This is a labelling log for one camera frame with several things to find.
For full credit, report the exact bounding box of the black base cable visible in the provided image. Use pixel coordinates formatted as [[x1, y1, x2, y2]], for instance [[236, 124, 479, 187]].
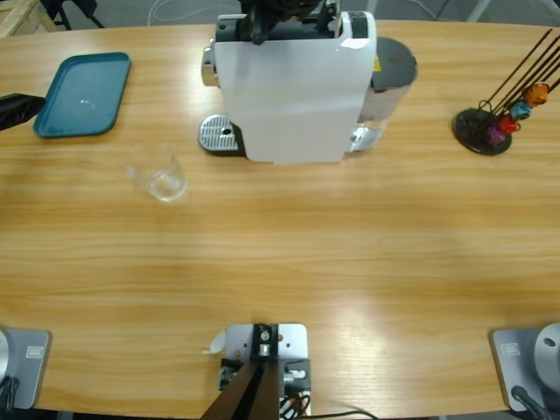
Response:
[[510, 384, 550, 420], [0, 376, 21, 412]]

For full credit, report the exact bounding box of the coffee machine water tank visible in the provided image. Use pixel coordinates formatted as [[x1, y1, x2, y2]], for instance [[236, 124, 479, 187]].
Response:
[[358, 37, 419, 130]]

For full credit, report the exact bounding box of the white floor cable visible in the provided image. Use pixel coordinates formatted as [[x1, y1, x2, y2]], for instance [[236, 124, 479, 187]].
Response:
[[410, 0, 438, 21]]

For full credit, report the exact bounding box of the white capsule coffee machine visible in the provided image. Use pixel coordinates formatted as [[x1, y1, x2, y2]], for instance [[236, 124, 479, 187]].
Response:
[[201, 10, 389, 166]]

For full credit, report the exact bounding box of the black chair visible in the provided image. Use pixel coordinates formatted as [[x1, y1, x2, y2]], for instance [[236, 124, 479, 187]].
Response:
[[41, 0, 106, 31]]

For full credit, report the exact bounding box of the red coffee capsule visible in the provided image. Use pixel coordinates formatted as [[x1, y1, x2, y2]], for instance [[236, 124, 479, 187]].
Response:
[[496, 115, 522, 135]]

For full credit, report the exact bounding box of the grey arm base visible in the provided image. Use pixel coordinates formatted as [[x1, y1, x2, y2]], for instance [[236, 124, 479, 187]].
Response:
[[488, 322, 560, 412], [0, 327, 53, 410]]

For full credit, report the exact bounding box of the clear glass cup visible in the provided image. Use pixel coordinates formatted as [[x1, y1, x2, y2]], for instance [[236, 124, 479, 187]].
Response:
[[125, 142, 190, 204]]

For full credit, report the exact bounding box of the black wire capsule holder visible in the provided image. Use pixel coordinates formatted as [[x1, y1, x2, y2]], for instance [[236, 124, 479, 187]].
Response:
[[452, 28, 560, 157]]

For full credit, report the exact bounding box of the black camera post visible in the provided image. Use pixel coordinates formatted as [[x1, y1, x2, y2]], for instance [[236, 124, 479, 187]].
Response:
[[199, 323, 281, 420]]

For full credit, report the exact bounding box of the white paper tag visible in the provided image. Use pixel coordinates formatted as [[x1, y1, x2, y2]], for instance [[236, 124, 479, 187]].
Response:
[[201, 330, 228, 356]]

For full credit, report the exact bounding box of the black cable at table edge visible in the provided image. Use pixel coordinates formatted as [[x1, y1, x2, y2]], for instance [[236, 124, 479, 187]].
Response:
[[305, 409, 380, 420]]

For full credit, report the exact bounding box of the orange coffee capsule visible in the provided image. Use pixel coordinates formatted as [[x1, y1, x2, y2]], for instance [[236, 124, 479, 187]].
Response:
[[524, 82, 550, 106]]

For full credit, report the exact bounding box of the red and black cable bundle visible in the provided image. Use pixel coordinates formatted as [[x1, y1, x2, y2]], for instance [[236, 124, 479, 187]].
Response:
[[279, 390, 312, 417]]

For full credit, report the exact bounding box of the purple coffee capsule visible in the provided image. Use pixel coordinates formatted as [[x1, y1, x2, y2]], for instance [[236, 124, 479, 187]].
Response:
[[486, 126, 511, 146]]

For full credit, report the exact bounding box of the teal coffee capsule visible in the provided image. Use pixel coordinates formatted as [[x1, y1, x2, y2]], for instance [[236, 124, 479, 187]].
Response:
[[509, 100, 533, 122]]

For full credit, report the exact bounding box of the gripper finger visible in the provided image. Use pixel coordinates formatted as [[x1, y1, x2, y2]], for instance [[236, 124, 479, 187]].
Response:
[[0, 92, 47, 131]]

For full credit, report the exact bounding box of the teal plastic serving tray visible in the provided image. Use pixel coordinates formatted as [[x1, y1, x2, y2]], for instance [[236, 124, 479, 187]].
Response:
[[32, 52, 132, 139]]

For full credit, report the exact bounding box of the metal grid drip tray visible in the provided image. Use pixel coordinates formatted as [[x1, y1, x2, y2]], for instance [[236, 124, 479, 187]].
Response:
[[198, 113, 246, 158]]

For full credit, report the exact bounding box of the arm gripper black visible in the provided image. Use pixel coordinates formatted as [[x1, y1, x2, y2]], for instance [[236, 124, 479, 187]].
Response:
[[240, 0, 327, 46]]

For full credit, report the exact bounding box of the white mounting block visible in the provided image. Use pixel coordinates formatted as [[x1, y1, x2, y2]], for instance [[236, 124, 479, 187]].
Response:
[[222, 322, 312, 417]]

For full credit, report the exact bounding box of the light wooden crate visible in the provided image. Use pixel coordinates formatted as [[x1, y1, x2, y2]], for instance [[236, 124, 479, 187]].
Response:
[[0, 0, 58, 39]]

